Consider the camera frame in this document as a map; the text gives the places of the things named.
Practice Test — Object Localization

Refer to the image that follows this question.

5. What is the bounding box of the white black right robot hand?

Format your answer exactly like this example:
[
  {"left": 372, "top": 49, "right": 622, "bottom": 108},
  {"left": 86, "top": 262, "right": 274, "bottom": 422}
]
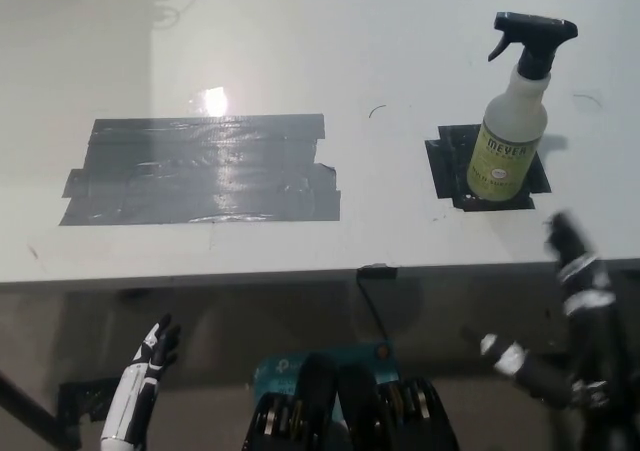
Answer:
[{"left": 458, "top": 209, "right": 620, "bottom": 413}]

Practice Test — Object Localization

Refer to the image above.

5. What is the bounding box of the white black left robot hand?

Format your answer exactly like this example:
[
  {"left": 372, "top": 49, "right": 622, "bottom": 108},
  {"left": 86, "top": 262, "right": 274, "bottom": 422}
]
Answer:
[{"left": 100, "top": 312, "right": 183, "bottom": 446}]

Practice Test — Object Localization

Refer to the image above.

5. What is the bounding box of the Meyer's spray bottle black trigger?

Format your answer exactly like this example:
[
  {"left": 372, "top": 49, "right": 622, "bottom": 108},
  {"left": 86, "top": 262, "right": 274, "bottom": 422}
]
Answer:
[{"left": 465, "top": 11, "right": 580, "bottom": 203}]

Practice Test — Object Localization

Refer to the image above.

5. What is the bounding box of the dark table leg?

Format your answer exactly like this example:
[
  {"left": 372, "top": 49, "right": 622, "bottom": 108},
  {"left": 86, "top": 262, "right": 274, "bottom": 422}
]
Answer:
[{"left": 0, "top": 368, "right": 82, "bottom": 451}]

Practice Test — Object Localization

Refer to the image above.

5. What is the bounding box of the small black tape square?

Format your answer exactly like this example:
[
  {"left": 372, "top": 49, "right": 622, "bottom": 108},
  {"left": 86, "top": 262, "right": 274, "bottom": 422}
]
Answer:
[{"left": 424, "top": 124, "right": 552, "bottom": 214}]

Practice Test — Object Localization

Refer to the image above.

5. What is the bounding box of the teal circuit board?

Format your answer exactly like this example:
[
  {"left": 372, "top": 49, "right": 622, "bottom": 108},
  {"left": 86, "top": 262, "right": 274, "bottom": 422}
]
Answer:
[{"left": 252, "top": 339, "right": 401, "bottom": 422}]

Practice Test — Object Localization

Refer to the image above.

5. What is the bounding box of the black cable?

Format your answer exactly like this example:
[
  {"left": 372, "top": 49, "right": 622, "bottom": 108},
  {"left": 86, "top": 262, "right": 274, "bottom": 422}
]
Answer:
[{"left": 357, "top": 275, "right": 389, "bottom": 342}]

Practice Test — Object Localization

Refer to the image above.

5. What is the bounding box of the large grey duct tape patch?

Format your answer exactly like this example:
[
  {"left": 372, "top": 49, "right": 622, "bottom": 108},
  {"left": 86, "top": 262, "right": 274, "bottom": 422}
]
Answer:
[{"left": 58, "top": 113, "right": 342, "bottom": 227}]

